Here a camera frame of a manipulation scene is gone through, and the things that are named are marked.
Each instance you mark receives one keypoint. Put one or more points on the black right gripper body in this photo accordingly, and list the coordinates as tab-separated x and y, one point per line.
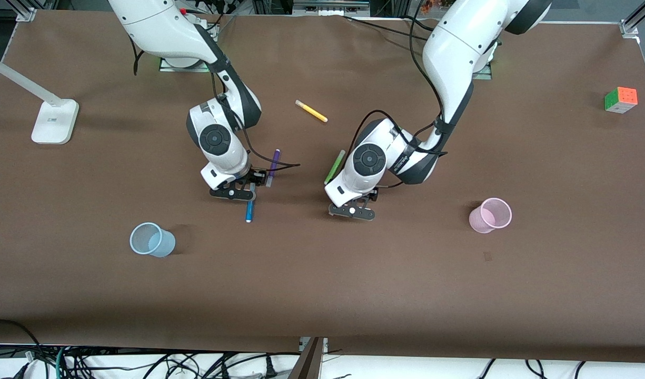
258	175

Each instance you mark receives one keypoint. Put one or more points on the blue marker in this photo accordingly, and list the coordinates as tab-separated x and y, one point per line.
249	212

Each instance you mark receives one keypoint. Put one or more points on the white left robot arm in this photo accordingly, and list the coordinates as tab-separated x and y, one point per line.
448	47

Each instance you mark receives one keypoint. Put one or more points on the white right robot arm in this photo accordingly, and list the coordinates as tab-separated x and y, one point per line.
217	139

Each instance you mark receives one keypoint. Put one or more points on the purple marker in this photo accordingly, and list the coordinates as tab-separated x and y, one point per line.
274	160

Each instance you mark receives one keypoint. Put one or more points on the green marker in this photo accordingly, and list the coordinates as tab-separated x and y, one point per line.
336	164

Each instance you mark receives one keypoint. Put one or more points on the yellow marker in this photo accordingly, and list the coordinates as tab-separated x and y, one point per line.
311	111

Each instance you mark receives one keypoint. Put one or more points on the brown table cover sheet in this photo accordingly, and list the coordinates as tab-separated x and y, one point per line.
322	273

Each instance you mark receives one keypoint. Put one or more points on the light blue plastic cup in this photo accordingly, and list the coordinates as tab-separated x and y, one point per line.
161	245

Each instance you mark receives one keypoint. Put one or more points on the pink plastic cup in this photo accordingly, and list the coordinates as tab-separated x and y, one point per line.
490	216

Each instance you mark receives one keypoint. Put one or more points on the dark table leg beam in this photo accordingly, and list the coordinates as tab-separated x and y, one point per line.
309	363

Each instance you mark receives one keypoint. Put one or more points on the black power plug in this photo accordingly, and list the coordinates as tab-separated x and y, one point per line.
271	368

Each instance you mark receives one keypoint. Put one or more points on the grey metal box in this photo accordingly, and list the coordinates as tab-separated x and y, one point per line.
330	6

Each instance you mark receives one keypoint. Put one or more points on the white desk lamp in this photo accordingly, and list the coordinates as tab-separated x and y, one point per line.
53	123

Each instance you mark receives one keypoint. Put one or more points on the rubik's cube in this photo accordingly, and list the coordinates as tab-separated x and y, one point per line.
621	100

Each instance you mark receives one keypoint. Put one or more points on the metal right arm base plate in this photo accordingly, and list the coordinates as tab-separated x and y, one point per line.
167	65

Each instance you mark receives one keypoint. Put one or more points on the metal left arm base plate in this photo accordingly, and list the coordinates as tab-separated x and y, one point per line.
483	73

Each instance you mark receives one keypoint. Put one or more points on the aluminium frame profile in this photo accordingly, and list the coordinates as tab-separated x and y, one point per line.
638	21
26	11

